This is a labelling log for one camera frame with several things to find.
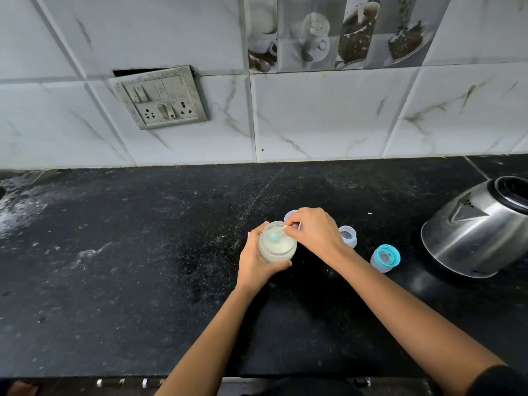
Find black trousers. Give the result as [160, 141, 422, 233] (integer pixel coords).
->
[263, 377, 364, 396]

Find person's left hand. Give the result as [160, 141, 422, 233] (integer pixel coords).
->
[235, 221, 294, 298]

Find black shirt sleeve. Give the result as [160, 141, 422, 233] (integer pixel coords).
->
[466, 365, 528, 396]

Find steel electric kettle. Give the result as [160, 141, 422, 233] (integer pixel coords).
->
[420, 175, 528, 279]

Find dark wooden base cabinet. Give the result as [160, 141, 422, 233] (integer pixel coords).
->
[0, 375, 438, 396]

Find clear milk powder jar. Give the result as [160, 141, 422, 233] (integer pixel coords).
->
[258, 221, 298, 265]

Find grey wall switch socket panel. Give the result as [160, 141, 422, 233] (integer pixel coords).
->
[109, 64, 210, 131]

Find person's right hand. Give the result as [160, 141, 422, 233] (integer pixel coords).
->
[283, 207, 356, 271]

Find person's right forearm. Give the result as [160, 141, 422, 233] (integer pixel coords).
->
[334, 252, 506, 396]

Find clear printed baby bottle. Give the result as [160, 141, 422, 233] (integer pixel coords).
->
[338, 225, 358, 249]

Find clear bottle cap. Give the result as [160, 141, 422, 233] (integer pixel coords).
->
[370, 255, 395, 273]

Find blue bottle collar with nipple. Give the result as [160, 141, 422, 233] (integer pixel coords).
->
[373, 244, 402, 268]

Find person's left forearm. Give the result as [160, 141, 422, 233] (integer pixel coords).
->
[155, 285, 260, 396]

